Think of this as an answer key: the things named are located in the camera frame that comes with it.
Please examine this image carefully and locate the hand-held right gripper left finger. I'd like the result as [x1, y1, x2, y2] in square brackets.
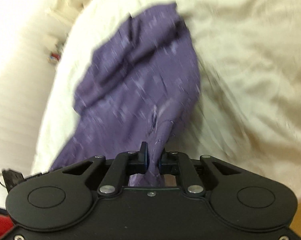
[63, 142, 149, 195]

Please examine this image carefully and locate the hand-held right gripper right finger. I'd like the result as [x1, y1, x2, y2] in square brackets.
[158, 151, 241, 195]

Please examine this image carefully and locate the red photo frame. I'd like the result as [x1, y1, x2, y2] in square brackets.
[48, 52, 62, 64]

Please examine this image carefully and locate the cream quilted bedspread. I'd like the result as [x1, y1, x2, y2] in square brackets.
[31, 0, 301, 203]

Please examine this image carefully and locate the purple patterned hooded jacket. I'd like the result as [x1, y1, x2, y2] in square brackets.
[49, 2, 202, 187]

